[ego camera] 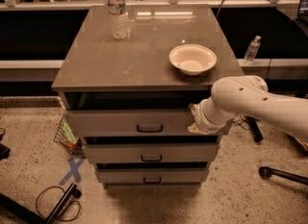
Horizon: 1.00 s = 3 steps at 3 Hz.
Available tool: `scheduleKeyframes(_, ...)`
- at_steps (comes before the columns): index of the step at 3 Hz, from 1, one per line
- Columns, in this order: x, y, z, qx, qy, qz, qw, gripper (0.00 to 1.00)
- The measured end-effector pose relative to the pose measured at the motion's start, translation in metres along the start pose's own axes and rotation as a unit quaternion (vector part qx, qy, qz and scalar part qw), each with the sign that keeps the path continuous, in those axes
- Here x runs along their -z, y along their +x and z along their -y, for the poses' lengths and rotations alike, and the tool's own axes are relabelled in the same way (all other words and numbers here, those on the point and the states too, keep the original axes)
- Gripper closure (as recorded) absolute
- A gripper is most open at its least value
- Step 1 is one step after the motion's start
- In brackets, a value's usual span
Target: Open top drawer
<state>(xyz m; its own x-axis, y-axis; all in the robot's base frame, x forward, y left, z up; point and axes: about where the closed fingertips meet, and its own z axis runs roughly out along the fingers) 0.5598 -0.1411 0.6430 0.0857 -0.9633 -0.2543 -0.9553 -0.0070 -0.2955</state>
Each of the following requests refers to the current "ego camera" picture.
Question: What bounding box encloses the grey drawer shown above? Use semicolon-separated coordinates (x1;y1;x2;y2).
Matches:
95;169;209;185
83;143;218;163
64;108;235;137

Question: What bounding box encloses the black stand leg left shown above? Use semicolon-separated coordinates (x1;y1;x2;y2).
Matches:
0;184;81;224

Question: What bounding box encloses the grey middle drawer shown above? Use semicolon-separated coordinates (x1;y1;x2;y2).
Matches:
83;143;218;163

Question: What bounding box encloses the grey drawer cabinet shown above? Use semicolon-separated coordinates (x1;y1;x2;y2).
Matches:
51;4;250;189

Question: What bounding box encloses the black chair leg right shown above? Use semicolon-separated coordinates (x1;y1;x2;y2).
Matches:
259;166;308;186

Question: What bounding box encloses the white paper bowl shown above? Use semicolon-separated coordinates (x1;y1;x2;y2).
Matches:
169;44;217;76

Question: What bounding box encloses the black stand leg behind cabinet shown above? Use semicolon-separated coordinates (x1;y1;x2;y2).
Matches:
246;116;263;142

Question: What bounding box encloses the clear plastic water bottle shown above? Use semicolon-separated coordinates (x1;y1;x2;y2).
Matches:
107;0;128;39

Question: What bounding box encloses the blue tape cross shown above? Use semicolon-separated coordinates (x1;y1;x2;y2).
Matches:
59;157;86;186

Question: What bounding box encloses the grey top drawer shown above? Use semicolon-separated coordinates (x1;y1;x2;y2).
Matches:
64;108;235;137

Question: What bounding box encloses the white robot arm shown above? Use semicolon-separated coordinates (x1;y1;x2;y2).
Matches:
188;75;308;140

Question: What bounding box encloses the grey bottom drawer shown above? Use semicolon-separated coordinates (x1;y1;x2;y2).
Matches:
95;169;209;185

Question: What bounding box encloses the small water bottle on ledge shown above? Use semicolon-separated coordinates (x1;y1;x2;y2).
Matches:
244;36;261;65

